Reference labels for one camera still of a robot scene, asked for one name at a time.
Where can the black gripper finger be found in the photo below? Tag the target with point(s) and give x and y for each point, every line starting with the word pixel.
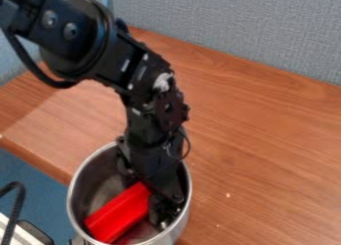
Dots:
pixel 164 211

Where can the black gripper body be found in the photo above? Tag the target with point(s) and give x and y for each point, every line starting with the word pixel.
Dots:
pixel 152 147

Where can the red rectangular block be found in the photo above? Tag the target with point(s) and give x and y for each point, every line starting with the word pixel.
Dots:
pixel 120 214

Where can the metal pot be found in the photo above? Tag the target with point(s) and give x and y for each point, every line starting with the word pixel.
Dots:
pixel 98 183

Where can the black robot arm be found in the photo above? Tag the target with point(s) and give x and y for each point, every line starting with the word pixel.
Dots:
pixel 72 41

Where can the white and black device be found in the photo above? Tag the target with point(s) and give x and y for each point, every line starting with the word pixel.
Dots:
pixel 27 234

